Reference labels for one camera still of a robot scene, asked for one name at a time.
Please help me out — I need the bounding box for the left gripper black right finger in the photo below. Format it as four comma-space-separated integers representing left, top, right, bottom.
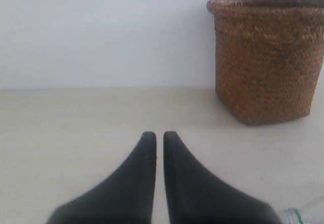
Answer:
164, 131, 278, 223

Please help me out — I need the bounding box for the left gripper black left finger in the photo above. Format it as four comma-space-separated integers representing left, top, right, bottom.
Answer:
47, 131, 156, 223

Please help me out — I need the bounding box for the clear plastic bottle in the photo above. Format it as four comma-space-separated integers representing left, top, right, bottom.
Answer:
281, 208, 304, 224

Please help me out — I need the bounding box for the brown woven wicker basket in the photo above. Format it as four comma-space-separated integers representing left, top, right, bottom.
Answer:
206, 0, 323, 125

